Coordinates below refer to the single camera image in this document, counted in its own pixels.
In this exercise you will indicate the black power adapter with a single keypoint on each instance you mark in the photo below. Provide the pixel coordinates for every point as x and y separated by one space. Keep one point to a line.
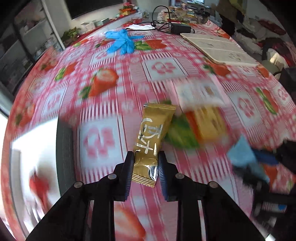
177 29

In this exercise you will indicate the blue rubber gloves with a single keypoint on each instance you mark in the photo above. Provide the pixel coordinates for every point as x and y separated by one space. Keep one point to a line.
122 41

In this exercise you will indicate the red flower arrangement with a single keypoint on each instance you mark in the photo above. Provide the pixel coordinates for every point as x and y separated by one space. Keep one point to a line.
126 7

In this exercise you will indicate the white shelf unit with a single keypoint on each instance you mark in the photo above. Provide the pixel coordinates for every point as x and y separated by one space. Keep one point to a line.
27 31

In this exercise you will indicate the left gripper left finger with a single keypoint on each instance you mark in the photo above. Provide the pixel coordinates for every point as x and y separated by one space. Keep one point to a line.
86 211

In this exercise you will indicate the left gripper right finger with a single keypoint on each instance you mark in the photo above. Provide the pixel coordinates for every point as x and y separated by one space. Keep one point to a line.
223 218

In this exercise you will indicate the yellow biscuit packet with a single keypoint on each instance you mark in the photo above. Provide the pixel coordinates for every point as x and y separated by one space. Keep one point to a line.
207 124

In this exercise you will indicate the long red snack packet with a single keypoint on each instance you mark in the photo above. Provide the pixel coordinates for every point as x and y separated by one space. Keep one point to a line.
40 188

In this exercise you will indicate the white clear snack packet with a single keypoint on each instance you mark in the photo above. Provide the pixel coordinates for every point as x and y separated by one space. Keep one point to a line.
196 94

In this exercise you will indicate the gold snack packet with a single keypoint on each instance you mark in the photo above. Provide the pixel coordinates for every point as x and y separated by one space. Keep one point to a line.
154 126

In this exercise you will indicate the light blue snack packet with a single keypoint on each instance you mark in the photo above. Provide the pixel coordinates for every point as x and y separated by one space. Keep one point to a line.
242 156

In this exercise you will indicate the pile of clothes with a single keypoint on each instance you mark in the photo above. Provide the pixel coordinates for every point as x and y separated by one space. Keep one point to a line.
271 46

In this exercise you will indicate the white tray box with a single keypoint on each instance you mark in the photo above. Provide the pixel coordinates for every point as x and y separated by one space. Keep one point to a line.
41 171

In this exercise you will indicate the person in brown vest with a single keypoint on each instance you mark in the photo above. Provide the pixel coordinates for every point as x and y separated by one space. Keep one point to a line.
229 15

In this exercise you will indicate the white folded mat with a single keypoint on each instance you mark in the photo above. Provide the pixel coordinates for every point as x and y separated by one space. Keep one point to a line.
220 50

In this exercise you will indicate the potted green plant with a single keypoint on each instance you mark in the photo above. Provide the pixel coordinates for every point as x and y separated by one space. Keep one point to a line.
70 35

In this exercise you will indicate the strawberry pattern tablecloth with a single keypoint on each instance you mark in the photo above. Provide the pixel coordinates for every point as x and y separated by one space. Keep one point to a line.
101 97

